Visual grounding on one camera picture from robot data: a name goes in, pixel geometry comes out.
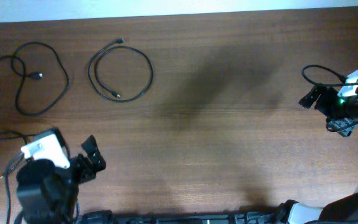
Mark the thin black usb cable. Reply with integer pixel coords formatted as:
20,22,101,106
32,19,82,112
87,38,154,103

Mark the thick black usb cable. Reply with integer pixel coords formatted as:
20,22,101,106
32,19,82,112
0,41,71,117

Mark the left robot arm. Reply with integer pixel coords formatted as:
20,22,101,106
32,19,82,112
16,133,106,223

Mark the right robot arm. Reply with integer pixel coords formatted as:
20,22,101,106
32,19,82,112
274,64,358,223

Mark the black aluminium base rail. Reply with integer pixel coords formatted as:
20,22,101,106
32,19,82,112
77,200,323,224

